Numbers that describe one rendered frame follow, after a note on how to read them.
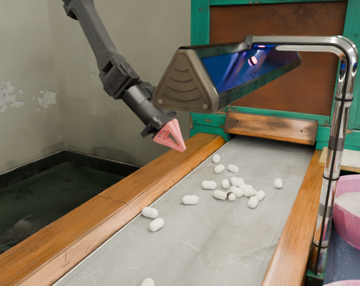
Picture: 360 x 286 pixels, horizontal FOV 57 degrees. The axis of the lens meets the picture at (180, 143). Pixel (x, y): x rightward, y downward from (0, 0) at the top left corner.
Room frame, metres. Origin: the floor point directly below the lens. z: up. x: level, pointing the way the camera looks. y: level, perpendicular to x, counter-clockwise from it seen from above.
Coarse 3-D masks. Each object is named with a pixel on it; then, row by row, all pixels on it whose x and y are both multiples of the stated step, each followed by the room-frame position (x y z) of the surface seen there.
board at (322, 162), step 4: (324, 148) 0.98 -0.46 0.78; (324, 152) 0.95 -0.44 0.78; (324, 156) 0.91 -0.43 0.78; (320, 160) 0.88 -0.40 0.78; (324, 160) 0.88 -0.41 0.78; (320, 164) 0.87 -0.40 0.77; (324, 164) 0.86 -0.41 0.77; (340, 168) 0.84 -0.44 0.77; (344, 168) 0.84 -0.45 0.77; (348, 168) 0.83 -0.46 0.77; (352, 168) 0.83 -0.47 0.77; (356, 168) 0.83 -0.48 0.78
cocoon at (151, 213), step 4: (144, 208) 0.64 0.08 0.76; (148, 208) 0.64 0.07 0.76; (152, 208) 0.64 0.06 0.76; (144, 212) 0.63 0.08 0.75; (148, 212) 0.63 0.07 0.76; (152, 212) 0.63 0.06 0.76; (156, 212) 0.63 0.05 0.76; (148, 216) 0.63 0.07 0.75; (152, 216) 0.62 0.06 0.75; (156, 216) 0.63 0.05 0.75
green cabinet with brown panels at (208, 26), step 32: (192, 0) 1.23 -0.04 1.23; (224, 0) 1.18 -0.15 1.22; (256, 0) 1.13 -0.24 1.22; (288, 0) 1.08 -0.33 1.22; (320, 0) 1.04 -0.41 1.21; (352, 0) 1.00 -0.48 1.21; (192, 32) 1.23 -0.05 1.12; (224, 32) 1.19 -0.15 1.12; (256, 32) 1.14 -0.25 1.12; (288, 32) 1.09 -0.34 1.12; (320, 32) 1.05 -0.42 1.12; (352, 32) 1.00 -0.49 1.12; (320, 64) 1.04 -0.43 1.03; (256, 96) 1.13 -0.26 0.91; (288, 96) 1.08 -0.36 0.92; (320, 96) 1.04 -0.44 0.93; (352, 128) 0.98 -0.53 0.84
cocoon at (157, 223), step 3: (156, 219) 0.60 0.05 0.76; (159, 219) 0.60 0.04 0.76; (150, 222) 0.59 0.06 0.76; (153, 222) 0.58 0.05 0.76; (156, 222) 0.58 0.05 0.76; (159, 222) 0.59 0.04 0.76; (162, 222) 0.59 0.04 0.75; (150, 225) 0.58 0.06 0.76; (153, 225) 0.58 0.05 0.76; (156, 225) 0.58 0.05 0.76; (159, 225) 0.58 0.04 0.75; (162, 225) 0.59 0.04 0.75; (150, 228) 0.58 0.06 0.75; (153, 228) 0.57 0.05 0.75; (156, 228) 0.58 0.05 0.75; (159, 228) 0.58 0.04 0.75; (153, 231) 0.58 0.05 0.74
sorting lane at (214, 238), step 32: (224, 160) 0.98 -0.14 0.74; (256, 160) 0.98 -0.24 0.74; (288, 160) 0.98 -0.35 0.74; (192, 192) 0.75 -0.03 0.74; (288, 192) 0.75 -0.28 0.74; (128, 224) 0.61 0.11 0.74; (192, 224) 0.61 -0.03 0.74; (224, 224) 0.61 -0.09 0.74; (256, 224) 0.61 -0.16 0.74; (96, 256) 0.50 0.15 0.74; (128, 256) 0.50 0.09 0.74; (160, 256) 0.50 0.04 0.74; (192, 256) 0.50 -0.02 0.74; (224, 256) 0.50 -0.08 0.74; (256, 256) 0.50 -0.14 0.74
